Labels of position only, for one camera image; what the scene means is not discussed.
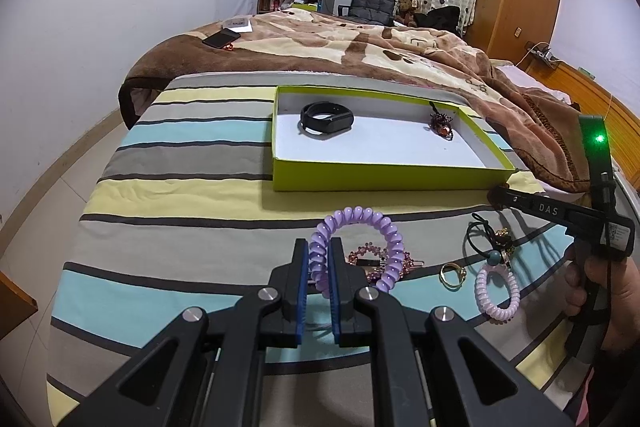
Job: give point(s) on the brown teddy bear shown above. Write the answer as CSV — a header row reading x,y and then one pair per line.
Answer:
x,y
407,7

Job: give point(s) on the brown printed blanket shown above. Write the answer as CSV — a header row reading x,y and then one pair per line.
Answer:
x,y
350,47

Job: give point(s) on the black clothing pile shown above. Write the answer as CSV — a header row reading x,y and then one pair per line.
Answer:
x,y
440,19

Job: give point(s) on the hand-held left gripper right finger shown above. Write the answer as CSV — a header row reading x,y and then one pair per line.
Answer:
x,y
334,292

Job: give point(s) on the green shallow cardboard box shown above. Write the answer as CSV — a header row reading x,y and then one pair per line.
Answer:
x,y
380,147

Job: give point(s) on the pink beaded hair clip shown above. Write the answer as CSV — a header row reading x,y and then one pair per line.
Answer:
x,y
365,259

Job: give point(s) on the small white box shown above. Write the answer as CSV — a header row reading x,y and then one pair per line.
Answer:
x,y
237,23

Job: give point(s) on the person's right hand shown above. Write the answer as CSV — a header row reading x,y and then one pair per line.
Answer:
x,y
622,302

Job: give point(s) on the black smart band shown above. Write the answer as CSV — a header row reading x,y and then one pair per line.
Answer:
x,y
327,122

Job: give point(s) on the wooden furniture corner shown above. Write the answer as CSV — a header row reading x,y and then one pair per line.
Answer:
x,y
15,302

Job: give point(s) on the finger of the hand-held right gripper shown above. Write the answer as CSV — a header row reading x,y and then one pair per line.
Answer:
x,y
545,208

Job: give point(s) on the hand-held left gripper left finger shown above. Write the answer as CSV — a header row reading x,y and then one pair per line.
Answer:
x,y
299,292

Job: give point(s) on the black smartphone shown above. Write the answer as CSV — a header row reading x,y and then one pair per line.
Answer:
x,y
220,39

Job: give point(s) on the white power strip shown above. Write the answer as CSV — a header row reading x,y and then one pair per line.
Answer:
x,y
542,54

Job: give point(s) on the wooden headboard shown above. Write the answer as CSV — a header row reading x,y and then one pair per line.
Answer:
x,y
590,97

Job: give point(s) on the light pink bed sheet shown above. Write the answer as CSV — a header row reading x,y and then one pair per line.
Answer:
x,y
530,79

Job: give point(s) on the black chair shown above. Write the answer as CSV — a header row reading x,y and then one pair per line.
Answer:
x,y
370,2

